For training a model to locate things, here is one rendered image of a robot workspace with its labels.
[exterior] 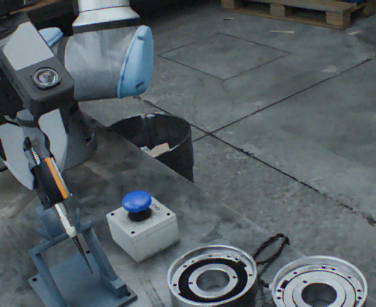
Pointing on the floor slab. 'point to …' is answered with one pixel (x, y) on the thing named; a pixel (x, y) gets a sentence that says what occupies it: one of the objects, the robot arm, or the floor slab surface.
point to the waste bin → (143, 124)
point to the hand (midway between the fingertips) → (44, 175)
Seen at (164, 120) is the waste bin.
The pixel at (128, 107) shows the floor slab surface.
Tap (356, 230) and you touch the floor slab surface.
